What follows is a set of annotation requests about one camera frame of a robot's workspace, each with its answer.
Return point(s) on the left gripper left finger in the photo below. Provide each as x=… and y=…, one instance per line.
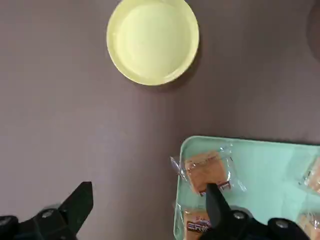
x=62, y=225

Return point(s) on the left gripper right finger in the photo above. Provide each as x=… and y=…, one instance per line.
x=225, y=225

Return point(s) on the bread pack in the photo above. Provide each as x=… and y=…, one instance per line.
x=311, y=225
x=195, y=225
x=315, y=177
x=205, y=172

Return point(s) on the green rectangular tray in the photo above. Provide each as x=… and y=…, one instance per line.
x=262, y=175

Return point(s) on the yellow round plate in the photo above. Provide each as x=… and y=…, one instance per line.
x=153, y=41

